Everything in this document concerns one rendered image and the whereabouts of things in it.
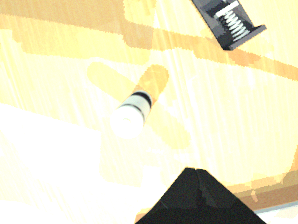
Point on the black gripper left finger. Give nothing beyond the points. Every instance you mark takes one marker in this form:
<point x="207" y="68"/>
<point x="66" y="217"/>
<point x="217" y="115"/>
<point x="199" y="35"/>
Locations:
<point x="178" y="204"/>

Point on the white and black battery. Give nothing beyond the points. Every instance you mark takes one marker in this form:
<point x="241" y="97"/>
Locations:
<point x="130" y="116"/>

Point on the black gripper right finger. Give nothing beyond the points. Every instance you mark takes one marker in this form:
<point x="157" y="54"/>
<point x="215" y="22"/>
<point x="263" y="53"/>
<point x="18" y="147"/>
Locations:
<point x="219" y="206"/>

